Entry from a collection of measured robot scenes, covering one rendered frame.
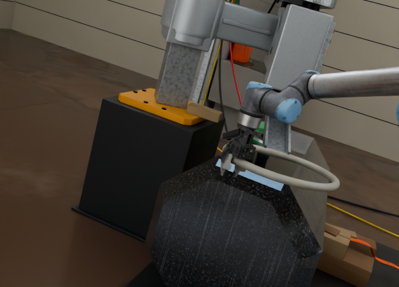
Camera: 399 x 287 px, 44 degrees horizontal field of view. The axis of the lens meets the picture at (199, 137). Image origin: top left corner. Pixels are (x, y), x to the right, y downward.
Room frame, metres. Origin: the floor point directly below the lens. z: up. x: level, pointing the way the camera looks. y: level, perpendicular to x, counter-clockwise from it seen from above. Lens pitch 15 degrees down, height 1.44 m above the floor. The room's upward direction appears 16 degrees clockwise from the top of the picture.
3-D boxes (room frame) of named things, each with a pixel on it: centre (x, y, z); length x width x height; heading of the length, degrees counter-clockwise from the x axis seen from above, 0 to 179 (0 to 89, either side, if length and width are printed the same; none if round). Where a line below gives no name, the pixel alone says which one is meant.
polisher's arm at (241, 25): (3.08, 0.05, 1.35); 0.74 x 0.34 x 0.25; 111
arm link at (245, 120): (1.81, -0.16, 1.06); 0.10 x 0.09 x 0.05; 120
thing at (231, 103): (5.94, -0.46, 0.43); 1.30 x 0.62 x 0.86; 163
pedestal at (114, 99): (3.01, 0.24, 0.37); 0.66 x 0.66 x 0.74; 73
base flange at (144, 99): (3.01, 0.24, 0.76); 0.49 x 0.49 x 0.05; 73
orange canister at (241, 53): (5.89, -0.22, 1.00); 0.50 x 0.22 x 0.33; 163
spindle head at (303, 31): (2.66, -0.36, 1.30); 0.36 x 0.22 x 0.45; 179
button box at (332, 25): (2.51, -0.47, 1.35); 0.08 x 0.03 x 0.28; 179
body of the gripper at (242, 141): (1.80, -0.16, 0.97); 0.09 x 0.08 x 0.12; 30
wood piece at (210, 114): (2.89, 0.01, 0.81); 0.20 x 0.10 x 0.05; 81
